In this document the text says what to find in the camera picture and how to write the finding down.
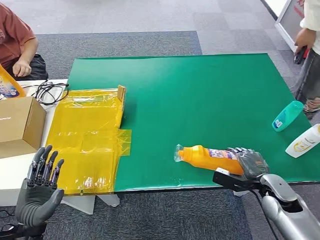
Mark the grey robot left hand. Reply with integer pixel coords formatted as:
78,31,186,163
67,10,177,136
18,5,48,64
14,144,65,228

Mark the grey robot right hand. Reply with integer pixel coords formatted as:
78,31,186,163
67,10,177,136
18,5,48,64
226,147,270,182

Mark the orange bottle with clear cap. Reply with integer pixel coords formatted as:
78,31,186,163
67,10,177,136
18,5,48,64
174,144,245,176

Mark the teal plastic bottle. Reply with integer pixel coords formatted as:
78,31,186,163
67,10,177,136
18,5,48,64
272,100,304,133

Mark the white shampoo bottle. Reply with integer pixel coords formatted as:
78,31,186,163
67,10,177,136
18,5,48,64
285,123,320,159

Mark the orange detergent bottle blue label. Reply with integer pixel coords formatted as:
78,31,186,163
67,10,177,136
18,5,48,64
0,63,26,100

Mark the brown cardboard box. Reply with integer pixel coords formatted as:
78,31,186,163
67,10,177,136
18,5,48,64
0,96,48,159

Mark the yellow film wrapped cardboard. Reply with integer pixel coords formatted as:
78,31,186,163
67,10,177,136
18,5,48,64
45,85,132,196

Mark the green table mat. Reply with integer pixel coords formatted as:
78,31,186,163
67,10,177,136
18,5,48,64
66,52,320,193

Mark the standing person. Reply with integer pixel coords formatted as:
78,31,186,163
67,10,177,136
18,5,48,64
292,0,320,115

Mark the black and red handheld device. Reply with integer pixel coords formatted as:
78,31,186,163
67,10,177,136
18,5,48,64
294,46,310,65

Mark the white framed sign board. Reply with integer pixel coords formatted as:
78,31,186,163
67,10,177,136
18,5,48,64
275,0,307,54

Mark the seated person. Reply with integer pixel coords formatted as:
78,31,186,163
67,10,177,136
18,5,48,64
0,2,49,81

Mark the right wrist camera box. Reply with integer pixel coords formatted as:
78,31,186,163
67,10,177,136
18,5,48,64
212,167,262,193

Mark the black floor cable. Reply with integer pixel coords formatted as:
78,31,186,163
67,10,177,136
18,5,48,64
0,207,16,233

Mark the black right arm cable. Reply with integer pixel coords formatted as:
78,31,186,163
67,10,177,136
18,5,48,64
250,189,278,240

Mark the black cable bundle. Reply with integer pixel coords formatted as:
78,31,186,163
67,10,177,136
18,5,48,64
21,79,69,107

